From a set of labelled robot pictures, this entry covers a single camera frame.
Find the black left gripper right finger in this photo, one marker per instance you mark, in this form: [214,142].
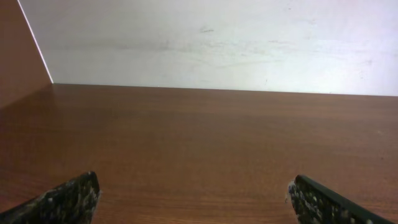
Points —
[314,203]

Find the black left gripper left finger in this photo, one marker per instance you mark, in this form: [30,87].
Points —
[74,201]

